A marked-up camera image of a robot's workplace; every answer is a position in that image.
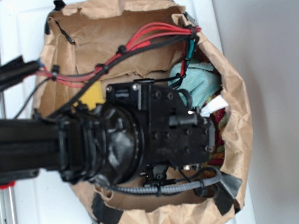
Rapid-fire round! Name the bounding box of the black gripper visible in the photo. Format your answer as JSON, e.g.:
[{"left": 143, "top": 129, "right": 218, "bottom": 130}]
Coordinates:
[{"left": 106, "top": 82, "right": 215, "bottom": 171}]

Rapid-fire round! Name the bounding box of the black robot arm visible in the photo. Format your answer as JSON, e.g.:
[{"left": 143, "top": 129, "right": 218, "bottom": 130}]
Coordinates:
[{"left": 0, "top": 82, "right": 215, "bottom": 187}]

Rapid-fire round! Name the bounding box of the multicoloured woven cloth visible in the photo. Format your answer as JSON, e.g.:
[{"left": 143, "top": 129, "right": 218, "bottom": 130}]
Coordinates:
[{"left": 203, "top": 94, "right": 228, "bottom": 169}]

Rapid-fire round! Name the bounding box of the white paper tag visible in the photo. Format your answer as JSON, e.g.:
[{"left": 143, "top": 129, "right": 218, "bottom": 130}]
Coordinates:
[{"left": 200, "top": 95, "right": 229, "bottom": 118}]

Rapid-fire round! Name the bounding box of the teal cloth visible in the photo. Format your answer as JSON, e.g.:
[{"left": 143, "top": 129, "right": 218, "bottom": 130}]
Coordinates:
[{"left": 178, "top": 60, "right": 221, "bottom": 108}]

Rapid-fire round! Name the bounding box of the yellow sponge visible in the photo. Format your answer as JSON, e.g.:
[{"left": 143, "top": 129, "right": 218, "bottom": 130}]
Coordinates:
[{"left": 79, "top": 81, "right": 105, "bottom": 110}]

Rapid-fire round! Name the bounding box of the grey braided cable sleeve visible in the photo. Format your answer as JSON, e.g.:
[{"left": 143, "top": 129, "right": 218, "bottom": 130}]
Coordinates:
[{"left": 103, "top": 167, "right": 224, "bottom": 203}]

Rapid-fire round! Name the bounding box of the red and black wire bundle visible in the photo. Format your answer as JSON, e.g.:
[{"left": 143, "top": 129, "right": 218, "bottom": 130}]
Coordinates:
[{"left": 0, "top": 17, "right": 209, "bottom": 123}]

